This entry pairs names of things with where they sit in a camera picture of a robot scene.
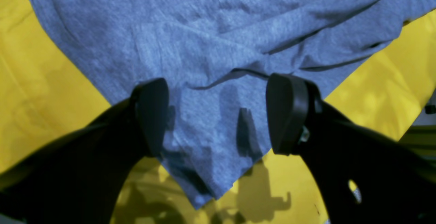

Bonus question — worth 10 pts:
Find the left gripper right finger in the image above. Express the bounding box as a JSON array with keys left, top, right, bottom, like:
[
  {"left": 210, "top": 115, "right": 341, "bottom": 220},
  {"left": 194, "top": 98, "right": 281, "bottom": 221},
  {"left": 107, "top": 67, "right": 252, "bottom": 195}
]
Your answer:
[{"left": 266, "top": 73, "right": 435, "bottom": 224}]

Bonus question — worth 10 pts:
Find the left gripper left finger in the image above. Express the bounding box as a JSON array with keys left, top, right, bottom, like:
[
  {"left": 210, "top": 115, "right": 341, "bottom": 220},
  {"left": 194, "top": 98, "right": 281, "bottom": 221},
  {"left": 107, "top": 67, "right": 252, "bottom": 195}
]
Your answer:
[{"left": 0, "top": 78, "right": 169, "bottom": 224}]

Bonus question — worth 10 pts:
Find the grey t-shirt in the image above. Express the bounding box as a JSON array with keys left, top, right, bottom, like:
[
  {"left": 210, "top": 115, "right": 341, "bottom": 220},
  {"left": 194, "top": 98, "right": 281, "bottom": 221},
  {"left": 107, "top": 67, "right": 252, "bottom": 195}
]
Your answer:
[{"left": 30, "top": 0, "right": 435, "bottom": 209}]

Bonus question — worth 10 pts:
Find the yellow tablecloth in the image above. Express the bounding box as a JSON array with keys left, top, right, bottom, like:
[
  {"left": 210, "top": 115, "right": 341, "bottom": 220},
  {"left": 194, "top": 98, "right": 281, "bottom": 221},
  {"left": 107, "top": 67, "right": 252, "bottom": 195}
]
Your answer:
[{"left": 1, "top": 0, "right": 435, "bottom": 224}]

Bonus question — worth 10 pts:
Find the aluminium frame rail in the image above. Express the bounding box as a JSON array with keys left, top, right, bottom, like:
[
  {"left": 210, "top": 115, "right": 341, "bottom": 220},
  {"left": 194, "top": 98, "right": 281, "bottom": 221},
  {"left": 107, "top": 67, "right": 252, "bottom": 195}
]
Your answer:
[{"left": 399, "top": 125, "right": 436, "bottom": 158}]

